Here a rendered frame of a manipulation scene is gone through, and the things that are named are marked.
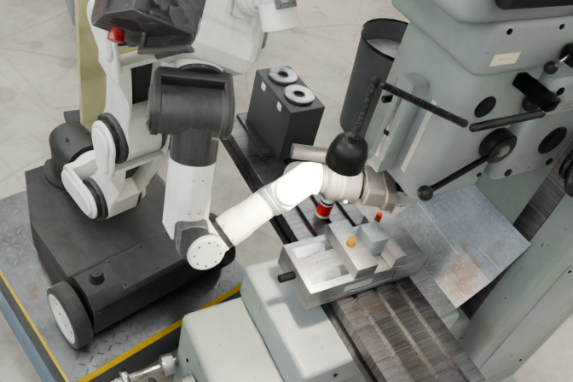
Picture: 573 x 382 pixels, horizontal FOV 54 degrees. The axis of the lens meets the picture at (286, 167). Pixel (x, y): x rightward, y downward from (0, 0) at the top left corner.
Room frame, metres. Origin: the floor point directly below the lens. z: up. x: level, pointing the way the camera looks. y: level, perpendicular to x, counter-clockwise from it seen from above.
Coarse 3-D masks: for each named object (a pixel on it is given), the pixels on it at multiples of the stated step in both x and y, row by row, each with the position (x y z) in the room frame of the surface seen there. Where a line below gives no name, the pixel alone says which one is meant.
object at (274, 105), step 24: (264, 72) 1.46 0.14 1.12; (288, 72) 1.47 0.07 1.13; (264, 96) 1.40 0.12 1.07; (288, 96) 1.35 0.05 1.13; (312, 96) 1.38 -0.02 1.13; (264, 120) 1.38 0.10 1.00; (288, 120) 1.30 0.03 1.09; (312, 120) 1.35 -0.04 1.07; (288, 144) 1.31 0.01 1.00; (312, 144) 1.37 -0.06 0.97
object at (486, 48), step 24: (408, 0) 0.94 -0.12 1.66; (432, 24) 0.88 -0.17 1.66; (456, 24) 0.85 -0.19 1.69; (480, 24) 0.82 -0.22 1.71; (504, 24) 0.80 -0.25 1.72; (528, 24) 0.83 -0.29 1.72; (552, 24) 0.87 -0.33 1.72; (456, 48) 0.83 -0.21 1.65; (480, 48) 0.80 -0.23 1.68; (504, 48) 0.81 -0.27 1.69; (528, 48) 0.85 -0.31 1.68; (552, 48) 0.89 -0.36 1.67; (480, 72) 0.80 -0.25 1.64
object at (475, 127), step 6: (516, 114) 0.81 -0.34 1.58; (522, 114) 0.81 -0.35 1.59; (528, 114) 0.82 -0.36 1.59; (534, 114) 0.82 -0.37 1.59; (540, 114) 0.83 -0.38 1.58; (492, 120) 0.77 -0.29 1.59; (498, 120) 0.77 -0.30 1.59; (504, 120) 0.78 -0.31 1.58; (510, 120) 0.78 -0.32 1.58; (516, 120) 0.79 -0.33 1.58; (522, 120) 0.80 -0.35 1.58; (474, 126) 0.74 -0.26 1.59; (480, 126) 0.74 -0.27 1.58; (486, 126) 0.75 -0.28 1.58; (492, 126) 0.76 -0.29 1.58; (498, 126) 0.77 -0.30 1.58
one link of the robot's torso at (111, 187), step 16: (96, 128) 1.09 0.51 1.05; (96, 144) 1.08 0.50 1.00; (112, 144) 1.05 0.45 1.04; (96, 160) 1.08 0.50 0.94; (112, 160) 1.05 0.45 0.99; (144, 160) 1.14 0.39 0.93; (160, 160) 1.18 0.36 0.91; (96, 176) 1.17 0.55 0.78; (112, 176) 1.06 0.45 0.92; (128, 176) 1.20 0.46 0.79; (144, 176) 1.18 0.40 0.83; (96, 192) 1.15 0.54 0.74; (112, 192) 1.12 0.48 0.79; (128, 192) 1.17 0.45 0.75; (112, 208) 1.13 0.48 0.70; (128, 208) 1.19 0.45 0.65
